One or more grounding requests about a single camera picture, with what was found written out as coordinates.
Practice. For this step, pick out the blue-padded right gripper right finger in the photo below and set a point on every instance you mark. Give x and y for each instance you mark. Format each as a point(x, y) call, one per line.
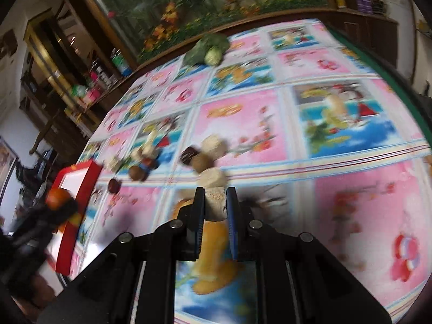
point(298, 280)

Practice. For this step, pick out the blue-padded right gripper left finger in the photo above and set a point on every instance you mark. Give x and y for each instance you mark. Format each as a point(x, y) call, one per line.
point(133, 279)

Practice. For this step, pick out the orange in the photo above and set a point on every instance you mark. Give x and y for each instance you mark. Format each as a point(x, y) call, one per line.
point(56, 198)

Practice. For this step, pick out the white cake chunk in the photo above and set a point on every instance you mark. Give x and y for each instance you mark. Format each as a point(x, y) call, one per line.
point(215, 209)

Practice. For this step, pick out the red white tray box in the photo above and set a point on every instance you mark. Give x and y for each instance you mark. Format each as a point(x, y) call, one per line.
point(79, 180)

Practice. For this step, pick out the red date left front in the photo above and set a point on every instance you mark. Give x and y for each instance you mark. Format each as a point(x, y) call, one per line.
point(114, 186)

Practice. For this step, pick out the brown kiwi fruit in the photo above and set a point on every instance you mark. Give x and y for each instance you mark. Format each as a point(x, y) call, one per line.
point(137, 173)

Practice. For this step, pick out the white cake block left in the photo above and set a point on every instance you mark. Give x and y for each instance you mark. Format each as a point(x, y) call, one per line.
point(114, 164)

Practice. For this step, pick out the red date centre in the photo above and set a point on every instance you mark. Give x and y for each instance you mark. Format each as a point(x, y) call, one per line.
point(151, 164)

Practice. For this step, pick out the white cake block centre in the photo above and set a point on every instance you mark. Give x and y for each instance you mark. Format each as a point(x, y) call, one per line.
point(136, 154)

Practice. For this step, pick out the small brown round fruit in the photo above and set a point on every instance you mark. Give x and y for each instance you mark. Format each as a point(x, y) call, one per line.
point(201, 162)

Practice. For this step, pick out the dark red date right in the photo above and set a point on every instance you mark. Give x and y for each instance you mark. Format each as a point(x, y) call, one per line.
point(187, 155)

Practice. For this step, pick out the colourful fruit-print tablecloth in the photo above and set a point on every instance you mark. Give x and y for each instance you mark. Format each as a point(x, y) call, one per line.
point(306, 127)

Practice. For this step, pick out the wooden sideboard left shelf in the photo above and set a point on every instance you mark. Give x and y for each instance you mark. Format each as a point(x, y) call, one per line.
point(67, 85)

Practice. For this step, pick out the green water bottle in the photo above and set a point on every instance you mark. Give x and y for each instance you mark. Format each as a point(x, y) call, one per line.
point(120, 63)

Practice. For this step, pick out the green leafy bok choy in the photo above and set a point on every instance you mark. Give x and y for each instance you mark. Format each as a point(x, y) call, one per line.
point(209, 50)

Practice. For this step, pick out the purple bottle pair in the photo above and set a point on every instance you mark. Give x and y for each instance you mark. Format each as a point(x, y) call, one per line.
point(364, 6)

